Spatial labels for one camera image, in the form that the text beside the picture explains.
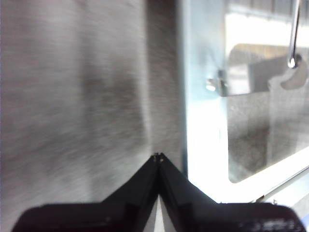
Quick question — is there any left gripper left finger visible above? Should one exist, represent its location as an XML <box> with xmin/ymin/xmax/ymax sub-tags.
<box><xmin>11</xmin><ymin>153</ymin><xmax>160</xmax><ymax>232</ymax></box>

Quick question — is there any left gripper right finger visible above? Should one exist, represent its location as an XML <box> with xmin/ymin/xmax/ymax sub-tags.
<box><xmin>158</xmin><ymin>153</ymin><xmax>307</xmax><ymax>232</ymax></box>

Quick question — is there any glass oven door with handle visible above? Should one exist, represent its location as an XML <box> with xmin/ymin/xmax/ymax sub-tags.
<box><xmin>177</xmin><ymin>0</ymin><xmax>309</xmax><ymax>205</ymax></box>

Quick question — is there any metal wire oven rack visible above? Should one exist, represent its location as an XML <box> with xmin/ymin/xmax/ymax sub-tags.
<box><xmin>287</xmin><ymin>0</ymin><xmax>302</xmax><ymax>69</ymax></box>

